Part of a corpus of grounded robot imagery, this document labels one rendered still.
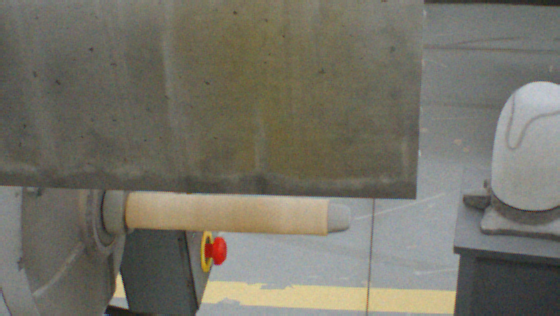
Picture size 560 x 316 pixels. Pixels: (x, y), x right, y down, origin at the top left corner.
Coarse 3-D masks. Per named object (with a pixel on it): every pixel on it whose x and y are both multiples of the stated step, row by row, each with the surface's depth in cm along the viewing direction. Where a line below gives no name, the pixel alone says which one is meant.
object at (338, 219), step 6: (330, 204) 68; (336, 204) 68; (342, 204) 68; (330, 210) 67; (336, 210) 67; (342, 210) 67; (348, 210) 67; (330, 216) 67; (336, 216) 67; (342, 216) 67; (348, 216) 67; (330, 222) 67; (336, 222) 67; (342, 222) 67; (348, 222) 67; (330, 228) 67; (336, 228) 67; (342, 228) 67; (348, 228) 68
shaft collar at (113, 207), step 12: (108, 192) 69; (120, 192) 69; (132, 192) 71; (108, 204) 69; (120, 204) 69; (108, 216) 69; (120, 216) 68; (108, 228) 69; (120, 228) 69; (132, 228) 71
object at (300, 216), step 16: (128, 208) 69; (144, 208) 69; (160, 208) 69; (176, 208) 68; (192, 208) 68; (208, 208) 68; (224, 208) 68; (240, 208) 68; (256, 208) 68; (272, 208) 67; (288, 208) 67; (304, 208) 67; (320, 208) 67; (128, 224) 70; (144, 224) 69; (160, 224) 69; (176, 224) 69; (192, 224) 68; (208, 224) 68; (224, 224) 68; (240, 224) 68; (256, 224) 67; (272, 224) 67; (288, 224) 67; (304, 224) 67; (320, 224) 67
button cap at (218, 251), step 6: (216, 240) 107; (222, 240) 107; (210, 246) 107; (216, 246) 106; (222, 246) 107; (204, 252) 107; (210, 252) 107; (216, 252) 106; (222, 252) 107; (216, 258) 106; (222, 258) 107; (216, 264) 107
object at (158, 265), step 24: (144, 192) 96; (168, 192) 95; (144, 240) 98; (168, 240) 97; (192, 240) 101; (120, 264) 101; (144, 264) 100; (168, 264) 100; (192, 264) 101; (144, 288) 103; (168, 288) 102; (192, 288) 103; (120, 312) 107; (144, 312) 105; (168, 312) 105; (192, 312) 104
